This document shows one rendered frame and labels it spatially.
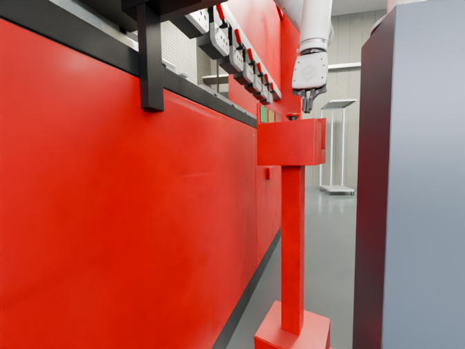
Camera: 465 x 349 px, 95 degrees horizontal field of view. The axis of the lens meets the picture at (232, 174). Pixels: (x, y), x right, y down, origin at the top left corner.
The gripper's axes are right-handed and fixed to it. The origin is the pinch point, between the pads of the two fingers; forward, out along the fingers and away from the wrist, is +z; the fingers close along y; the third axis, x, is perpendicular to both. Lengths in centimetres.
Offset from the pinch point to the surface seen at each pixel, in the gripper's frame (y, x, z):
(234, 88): -123, 157, -57
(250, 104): -103, 160, -38
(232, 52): -44, 22, -32
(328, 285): 9, 46, 84
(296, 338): 6, -10, 72
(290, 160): 0.3, -15.1, 17.0
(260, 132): -8.9, -15.2, 9.7
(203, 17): -39, -7, -32
